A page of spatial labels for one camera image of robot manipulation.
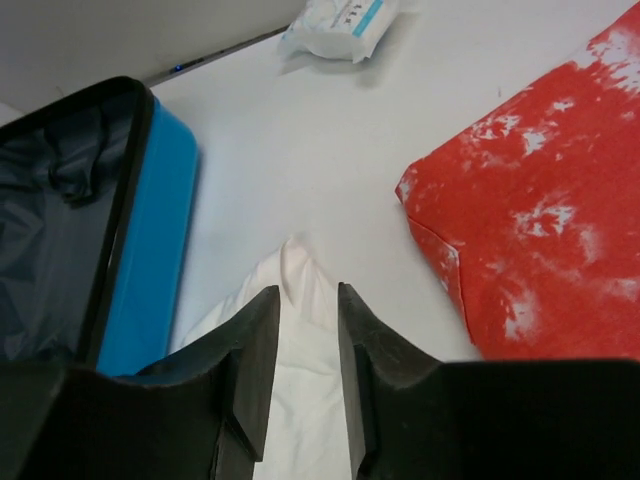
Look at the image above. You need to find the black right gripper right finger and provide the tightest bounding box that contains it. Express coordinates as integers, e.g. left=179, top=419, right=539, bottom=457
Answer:
left=338, top=283, right=639, bottom=479

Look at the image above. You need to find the blue kids suitcase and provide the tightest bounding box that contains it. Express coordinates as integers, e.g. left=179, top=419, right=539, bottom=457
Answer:
left=1, top=76, right=199, bottom=376

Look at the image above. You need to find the white blue tissue pack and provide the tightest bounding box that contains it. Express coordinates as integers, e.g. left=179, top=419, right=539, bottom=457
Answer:
left=278, top=0, right=400, bottom=64

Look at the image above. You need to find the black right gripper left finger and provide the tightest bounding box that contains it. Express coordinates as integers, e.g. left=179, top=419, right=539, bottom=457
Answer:
left=1, top=286, right=280, bottom=479

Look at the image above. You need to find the red white patterned packet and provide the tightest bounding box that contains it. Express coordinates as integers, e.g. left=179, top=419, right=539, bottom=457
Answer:
left=396, top=7, right=639, bottom=360

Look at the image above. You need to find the white cloth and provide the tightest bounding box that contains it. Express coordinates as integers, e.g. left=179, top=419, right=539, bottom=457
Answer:
left=171, top=237, right=351, bottom=479

